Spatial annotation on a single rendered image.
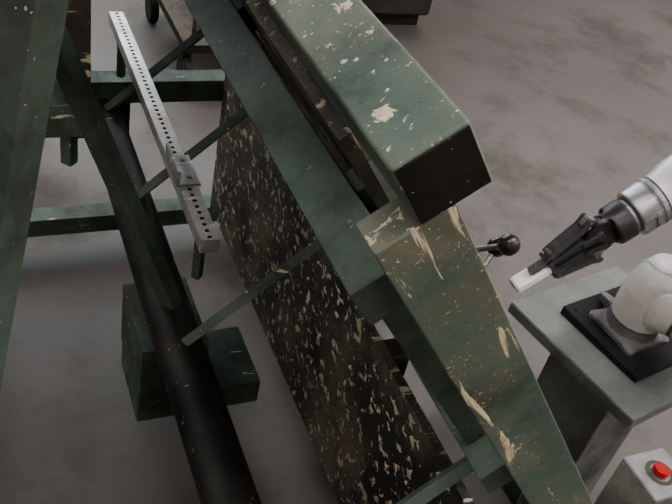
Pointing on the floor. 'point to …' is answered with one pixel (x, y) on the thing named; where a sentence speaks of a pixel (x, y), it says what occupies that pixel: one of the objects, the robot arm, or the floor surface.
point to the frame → (336, 360)
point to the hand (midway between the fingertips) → (530, 276)
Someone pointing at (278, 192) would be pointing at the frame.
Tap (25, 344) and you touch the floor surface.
